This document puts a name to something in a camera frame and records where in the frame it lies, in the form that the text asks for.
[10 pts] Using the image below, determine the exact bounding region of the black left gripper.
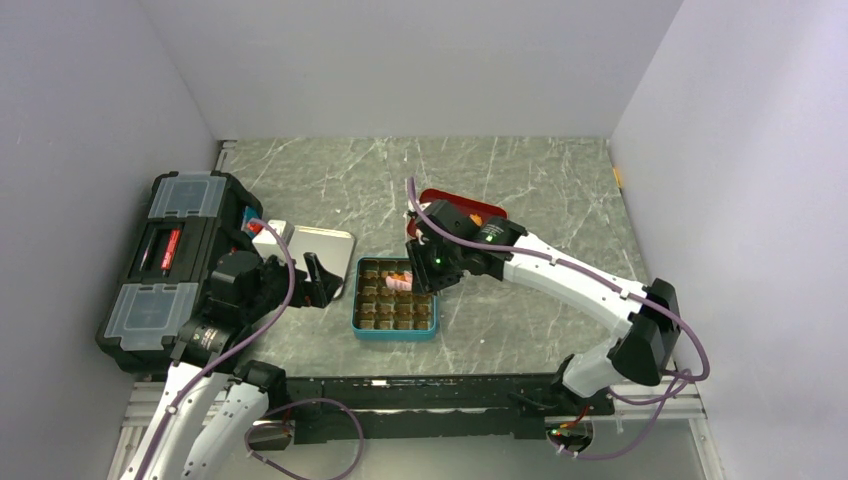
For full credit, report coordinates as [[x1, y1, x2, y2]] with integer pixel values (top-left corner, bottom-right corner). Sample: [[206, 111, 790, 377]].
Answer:
[[242, 249, 342, 323]]

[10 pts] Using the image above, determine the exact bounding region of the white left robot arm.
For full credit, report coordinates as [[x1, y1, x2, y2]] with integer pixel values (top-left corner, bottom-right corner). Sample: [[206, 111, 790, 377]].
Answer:
[[121, 251, 344, 479]]

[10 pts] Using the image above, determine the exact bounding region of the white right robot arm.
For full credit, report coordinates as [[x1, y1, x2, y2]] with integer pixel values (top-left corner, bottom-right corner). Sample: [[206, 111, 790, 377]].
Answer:
[[406, 200, 680, 415]]

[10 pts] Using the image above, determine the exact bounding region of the silver tin lid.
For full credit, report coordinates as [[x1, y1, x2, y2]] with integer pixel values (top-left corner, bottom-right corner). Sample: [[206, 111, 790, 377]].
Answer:
[[289, 225, 356, 300]]

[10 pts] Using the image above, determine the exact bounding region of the blue cookie tin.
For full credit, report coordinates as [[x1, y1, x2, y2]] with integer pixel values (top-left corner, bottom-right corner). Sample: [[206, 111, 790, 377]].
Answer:
[[351, 256, 439, 342]]

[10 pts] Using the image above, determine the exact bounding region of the red lacquer tray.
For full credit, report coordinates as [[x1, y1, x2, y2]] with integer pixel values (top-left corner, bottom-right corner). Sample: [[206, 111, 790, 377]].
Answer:
[[405, 188, 509, 240]]

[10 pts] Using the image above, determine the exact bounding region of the black plastic toolbox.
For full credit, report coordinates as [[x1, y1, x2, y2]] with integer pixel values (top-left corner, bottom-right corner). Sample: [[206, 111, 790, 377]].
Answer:
[[95, 171, 263, 375]]

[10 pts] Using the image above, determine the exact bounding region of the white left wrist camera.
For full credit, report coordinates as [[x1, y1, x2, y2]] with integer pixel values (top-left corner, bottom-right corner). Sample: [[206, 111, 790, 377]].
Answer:
[[246, 220, 295, 262]]

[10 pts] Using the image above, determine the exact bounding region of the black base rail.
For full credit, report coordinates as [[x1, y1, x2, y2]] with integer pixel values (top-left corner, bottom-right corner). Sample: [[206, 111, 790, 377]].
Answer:
[[287, 374, 587, 443]]

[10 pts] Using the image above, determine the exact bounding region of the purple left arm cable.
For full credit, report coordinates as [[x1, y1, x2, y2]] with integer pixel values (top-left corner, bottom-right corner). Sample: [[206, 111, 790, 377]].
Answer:
[[129, 218, 366, 480]]

